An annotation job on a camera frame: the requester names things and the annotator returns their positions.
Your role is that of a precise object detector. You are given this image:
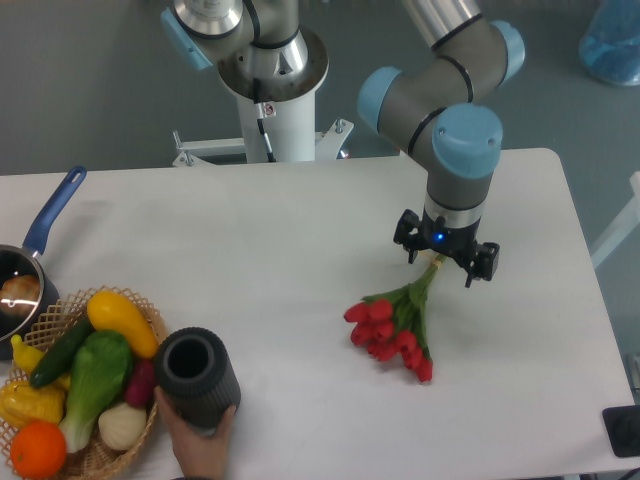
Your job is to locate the person's hand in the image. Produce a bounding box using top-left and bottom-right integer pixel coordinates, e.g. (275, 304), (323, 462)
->
(154, 387), (236, 480)

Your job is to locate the orange fruit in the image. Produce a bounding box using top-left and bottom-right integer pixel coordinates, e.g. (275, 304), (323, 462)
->
(9, 421), (67, 479)

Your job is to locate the purple red radish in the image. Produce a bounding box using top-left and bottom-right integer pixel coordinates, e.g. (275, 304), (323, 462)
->
(124, 359), (156, 407)

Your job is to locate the yellow squash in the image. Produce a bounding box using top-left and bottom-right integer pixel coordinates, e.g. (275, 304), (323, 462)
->
(86, 290), (159, 360)

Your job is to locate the green lettuce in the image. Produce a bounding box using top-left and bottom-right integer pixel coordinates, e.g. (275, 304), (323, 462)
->
(59, 330), (133, 454)

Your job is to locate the bread roll in pot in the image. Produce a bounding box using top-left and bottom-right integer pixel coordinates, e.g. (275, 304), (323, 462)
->
(1, 275), (41, 318)

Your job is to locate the dark grey ribbed vase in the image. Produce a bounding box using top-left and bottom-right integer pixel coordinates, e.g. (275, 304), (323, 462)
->
(154, 327), (241, 433)

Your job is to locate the white garlic bulb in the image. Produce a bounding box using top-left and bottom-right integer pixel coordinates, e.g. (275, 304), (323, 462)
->
(98, 402), (147, 451)

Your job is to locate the blue handled saucepan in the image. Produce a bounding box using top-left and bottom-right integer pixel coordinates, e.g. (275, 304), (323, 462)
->
(1, 166), (87, 361)

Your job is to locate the black cable on pedestal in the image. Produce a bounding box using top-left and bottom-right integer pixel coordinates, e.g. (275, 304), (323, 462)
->
(251, 77), (277, 163)

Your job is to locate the red tulip bouquet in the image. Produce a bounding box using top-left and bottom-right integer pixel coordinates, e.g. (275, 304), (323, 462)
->
(343, 254), (445, 383)

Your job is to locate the black device at edge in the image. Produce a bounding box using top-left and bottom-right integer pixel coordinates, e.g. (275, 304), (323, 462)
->
(602, 405), (640, 458)

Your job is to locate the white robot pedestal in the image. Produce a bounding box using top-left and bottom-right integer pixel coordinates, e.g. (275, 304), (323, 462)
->
(173, 27), (355, 166)

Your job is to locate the yellow corn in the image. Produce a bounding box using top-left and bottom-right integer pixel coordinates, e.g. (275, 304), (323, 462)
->
(1, 380), (66, 430)

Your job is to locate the white frame at right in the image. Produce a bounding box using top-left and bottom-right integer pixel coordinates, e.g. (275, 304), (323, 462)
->
(590, 171), (639, 269)

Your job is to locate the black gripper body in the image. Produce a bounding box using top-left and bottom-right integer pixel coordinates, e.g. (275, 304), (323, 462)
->
(417, 205), (481, 266)

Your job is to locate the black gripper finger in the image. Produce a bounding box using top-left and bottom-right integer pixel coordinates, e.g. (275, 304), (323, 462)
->
(464, 242), (500, 288)
(393, 209), (421, 264)

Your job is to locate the green cucumber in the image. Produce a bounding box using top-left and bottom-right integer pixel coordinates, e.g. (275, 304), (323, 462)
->
(29, 316), (94, 388)

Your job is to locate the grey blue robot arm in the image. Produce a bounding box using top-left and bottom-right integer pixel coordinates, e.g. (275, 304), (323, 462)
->
(161, 1), (525, 281)

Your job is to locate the blue plastic bag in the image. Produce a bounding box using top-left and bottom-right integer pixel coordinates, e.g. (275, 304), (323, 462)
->
(578, 0), (639, 87)

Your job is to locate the small yellow pepper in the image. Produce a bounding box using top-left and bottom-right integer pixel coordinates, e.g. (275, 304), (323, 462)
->
(10, 334), (71, 391)

